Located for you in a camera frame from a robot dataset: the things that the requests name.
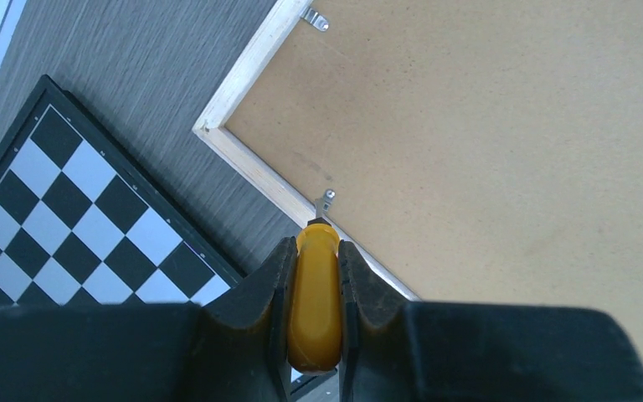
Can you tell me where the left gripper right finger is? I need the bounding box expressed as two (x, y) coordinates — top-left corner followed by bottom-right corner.
(338, 241), (643, 401)

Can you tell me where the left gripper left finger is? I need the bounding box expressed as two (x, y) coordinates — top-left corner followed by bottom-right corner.
(0, 237), (297, 401)

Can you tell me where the orange handled screwdriver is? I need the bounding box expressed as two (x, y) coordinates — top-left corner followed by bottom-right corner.
(287, 215), (342, 375)

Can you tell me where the white wooden photo frame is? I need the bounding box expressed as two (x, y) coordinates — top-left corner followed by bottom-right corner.
(194, 1), (548, 298)

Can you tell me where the black white checkerboard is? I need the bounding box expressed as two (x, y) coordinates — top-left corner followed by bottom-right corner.
(0, 75), (339, 400)

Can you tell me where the brown backing board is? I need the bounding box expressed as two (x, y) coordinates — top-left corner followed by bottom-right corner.
(224, 0), (643, 400)

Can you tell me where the metal frame clip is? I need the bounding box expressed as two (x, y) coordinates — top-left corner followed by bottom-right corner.
(301, 7), (330, 32)
(314, 188), (336, 218)

